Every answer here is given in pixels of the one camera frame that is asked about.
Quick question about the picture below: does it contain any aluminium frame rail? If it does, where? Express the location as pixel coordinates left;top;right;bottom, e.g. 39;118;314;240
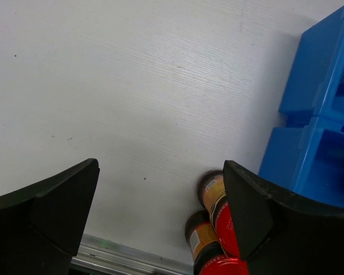
71;234;193;274

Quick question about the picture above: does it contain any blue storage bin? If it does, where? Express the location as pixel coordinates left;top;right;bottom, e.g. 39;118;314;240
279;5;344;125
259;117;344;208

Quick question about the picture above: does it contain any red-lid sauce jar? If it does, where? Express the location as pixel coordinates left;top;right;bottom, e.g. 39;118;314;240
185;210;248;275
197;170;240;258

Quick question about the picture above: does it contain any near red-lid sauce jar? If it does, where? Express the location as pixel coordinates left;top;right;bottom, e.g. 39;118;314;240
185;210;248;275

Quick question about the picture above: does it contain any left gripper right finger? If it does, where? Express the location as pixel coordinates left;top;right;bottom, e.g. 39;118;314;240
223;160;344;274

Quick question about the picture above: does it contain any middle blue storage bin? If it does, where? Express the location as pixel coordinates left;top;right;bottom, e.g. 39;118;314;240
259;117;344;208

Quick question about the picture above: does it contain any far red-lid sauce jar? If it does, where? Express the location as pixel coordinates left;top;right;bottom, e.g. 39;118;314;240
197;170;240;258

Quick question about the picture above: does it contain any far blue storage bin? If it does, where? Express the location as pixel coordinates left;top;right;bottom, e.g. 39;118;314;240
279;5;344;125

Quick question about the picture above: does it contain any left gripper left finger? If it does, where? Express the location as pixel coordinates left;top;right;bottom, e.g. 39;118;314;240
0;158;100;274

